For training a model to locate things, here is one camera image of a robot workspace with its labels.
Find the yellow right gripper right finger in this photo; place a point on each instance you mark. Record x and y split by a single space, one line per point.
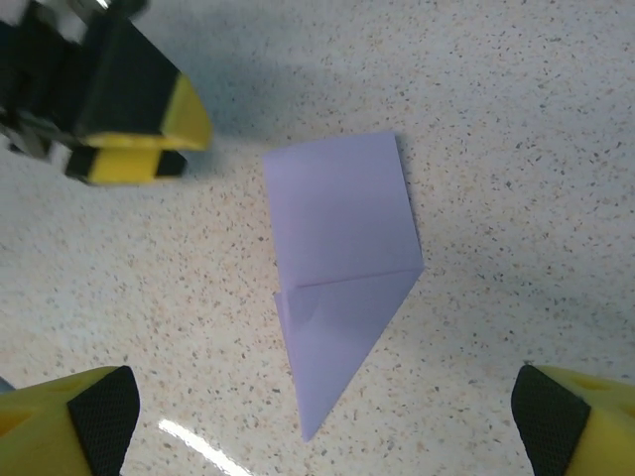
595 431

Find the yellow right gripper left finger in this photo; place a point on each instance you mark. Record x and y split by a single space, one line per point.
49 431

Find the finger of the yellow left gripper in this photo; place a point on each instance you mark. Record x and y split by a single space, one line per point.
134 89
124 166

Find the lavender paper sheet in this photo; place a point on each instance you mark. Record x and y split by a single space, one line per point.
342 213

